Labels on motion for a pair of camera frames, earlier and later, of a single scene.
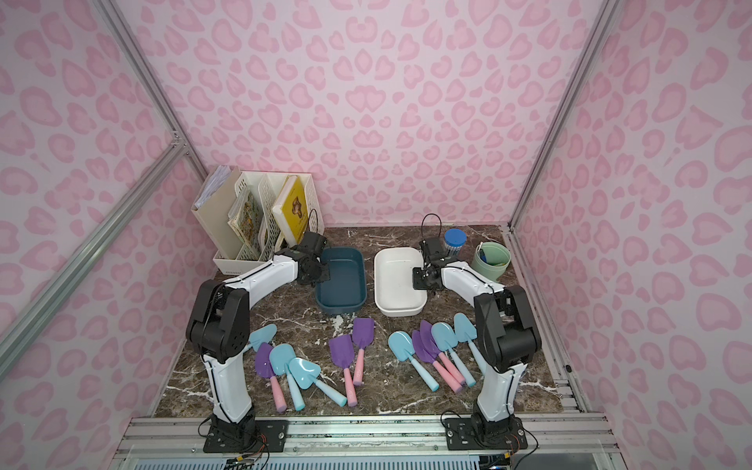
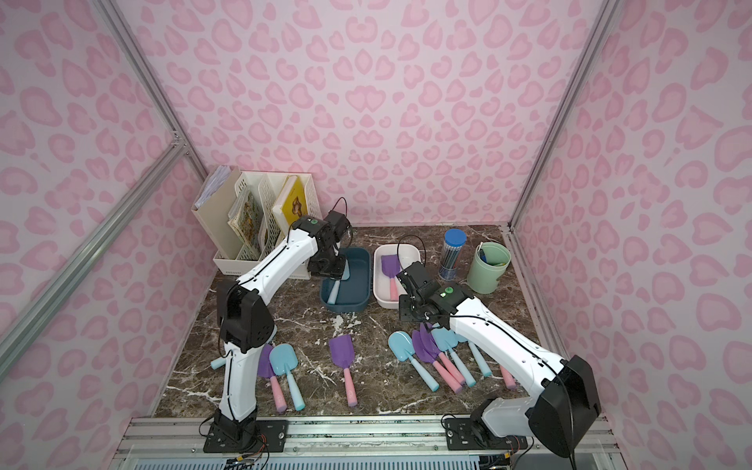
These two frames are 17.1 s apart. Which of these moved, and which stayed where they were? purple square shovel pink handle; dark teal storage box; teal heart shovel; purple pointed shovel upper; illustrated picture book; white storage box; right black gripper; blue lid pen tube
Moved: teal heart shovel; purple square shovel pink handle; right black gripper
Stayed: dark teal storage box; illustrated picture book; blue lid pen tube; purple pointed shovel upper; white storage box
